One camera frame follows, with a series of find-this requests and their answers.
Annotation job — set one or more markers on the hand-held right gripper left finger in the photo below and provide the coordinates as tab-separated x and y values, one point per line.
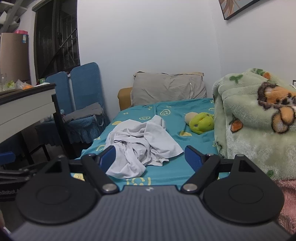
108	156

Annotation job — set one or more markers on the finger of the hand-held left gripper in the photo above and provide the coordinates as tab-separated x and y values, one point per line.
7	158

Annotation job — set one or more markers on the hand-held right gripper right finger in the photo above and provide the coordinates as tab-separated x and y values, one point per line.
193	157

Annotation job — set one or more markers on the white shirt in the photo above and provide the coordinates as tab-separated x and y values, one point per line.
138	143

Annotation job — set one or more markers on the teal printed bed sheet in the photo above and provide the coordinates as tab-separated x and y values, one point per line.
175	129

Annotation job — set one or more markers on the green and beige plush toy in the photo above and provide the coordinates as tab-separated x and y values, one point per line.
201	122

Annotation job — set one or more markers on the grey cloth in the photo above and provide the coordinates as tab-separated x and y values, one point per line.
83	112

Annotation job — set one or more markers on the green printed fleece blanket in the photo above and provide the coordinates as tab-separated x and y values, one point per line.
242	139

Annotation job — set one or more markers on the tan wooden headboard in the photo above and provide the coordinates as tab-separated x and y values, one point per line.
123	97

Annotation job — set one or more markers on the blue covered chair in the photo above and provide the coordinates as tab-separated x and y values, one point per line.
85	85
57	92

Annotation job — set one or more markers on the grey pillow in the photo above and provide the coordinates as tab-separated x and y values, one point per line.
166	88

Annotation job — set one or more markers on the plastic bag with oranges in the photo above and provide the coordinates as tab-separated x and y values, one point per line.
23	85

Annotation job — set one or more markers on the clear glass bottle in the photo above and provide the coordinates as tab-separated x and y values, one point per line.
3	82

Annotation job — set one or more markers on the brown refrigerator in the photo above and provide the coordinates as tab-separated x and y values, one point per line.
13	58

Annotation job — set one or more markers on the pink fluffy blanket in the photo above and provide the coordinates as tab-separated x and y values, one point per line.
288	204

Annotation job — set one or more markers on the pink container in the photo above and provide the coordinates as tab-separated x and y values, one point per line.
21	32

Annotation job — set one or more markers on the dark window grille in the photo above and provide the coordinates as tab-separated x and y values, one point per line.
55	34

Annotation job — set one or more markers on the white desk with black frame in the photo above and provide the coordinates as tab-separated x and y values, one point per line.
23	109

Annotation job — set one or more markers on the white wall shelf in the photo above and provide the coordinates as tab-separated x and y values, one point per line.
13	9

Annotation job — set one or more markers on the framed wall picture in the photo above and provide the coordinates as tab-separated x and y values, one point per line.
233	7

